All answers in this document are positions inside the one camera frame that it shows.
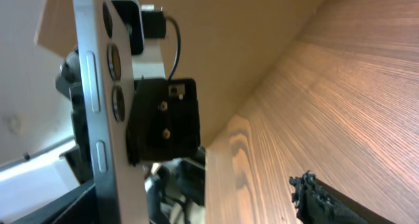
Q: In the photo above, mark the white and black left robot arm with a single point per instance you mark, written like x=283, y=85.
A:
x=44, y=133

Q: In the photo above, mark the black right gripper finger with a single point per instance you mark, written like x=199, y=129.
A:
x=318, y=203

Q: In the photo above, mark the brown cardboard panel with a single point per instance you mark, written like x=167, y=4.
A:
x=227, y=46

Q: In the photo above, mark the blue Galaxy smartphone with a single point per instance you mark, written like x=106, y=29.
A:
x=108, y=87

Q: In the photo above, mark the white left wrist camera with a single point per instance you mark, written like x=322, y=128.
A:
x=147, y=60

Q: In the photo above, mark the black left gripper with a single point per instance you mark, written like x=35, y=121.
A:
x=164, y=121

